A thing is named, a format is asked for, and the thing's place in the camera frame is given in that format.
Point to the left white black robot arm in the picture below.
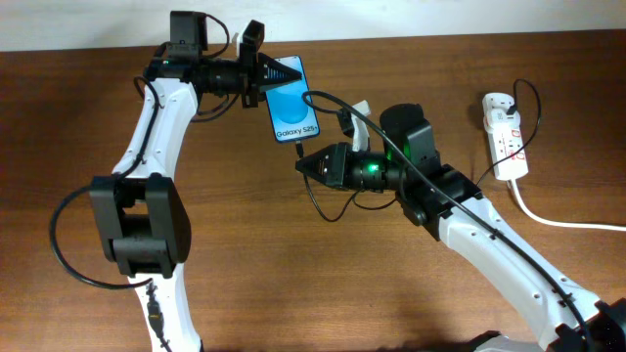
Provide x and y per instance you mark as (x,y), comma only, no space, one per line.
(143,225)

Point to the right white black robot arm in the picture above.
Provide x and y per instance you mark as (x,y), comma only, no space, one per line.
(563,315)

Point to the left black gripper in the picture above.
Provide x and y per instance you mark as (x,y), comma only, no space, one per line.
(264,66)

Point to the blue screen Galaxy smartphone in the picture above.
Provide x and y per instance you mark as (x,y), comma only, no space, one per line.
(292,120)

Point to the white power strip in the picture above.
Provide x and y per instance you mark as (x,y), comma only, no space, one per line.
(506,146)

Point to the white USB charger adapter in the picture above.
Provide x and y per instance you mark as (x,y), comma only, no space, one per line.
(500,115)

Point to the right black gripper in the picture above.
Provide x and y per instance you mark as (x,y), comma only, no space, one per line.
(342,165)

